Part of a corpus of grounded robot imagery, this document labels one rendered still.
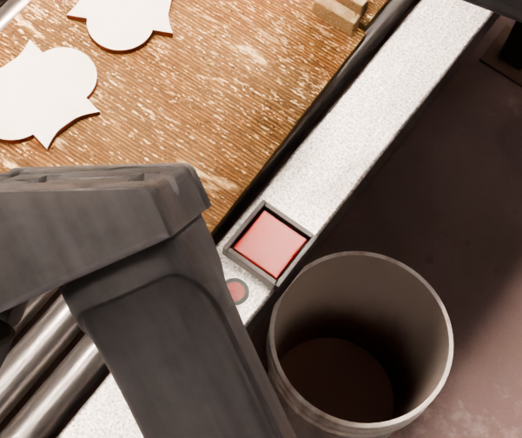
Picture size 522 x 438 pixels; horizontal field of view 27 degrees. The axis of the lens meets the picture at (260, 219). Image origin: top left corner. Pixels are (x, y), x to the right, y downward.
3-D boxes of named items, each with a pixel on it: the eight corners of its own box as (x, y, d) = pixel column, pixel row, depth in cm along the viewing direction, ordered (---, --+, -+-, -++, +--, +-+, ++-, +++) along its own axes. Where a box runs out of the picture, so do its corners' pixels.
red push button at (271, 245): (307, 244, 122) (307, 239, 120) (275, 283, 119) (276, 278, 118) (263, 214, 123) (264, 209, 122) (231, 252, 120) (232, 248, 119)
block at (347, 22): (359, 28, 132) (363, 14, 130) (351, 38, 131) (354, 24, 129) (318, 3, 133) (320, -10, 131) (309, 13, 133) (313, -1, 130)
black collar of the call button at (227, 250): (316, 242, 122) (318, 236, 120) (277, 293, 119) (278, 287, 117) (261, 205, 123) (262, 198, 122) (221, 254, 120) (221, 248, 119)
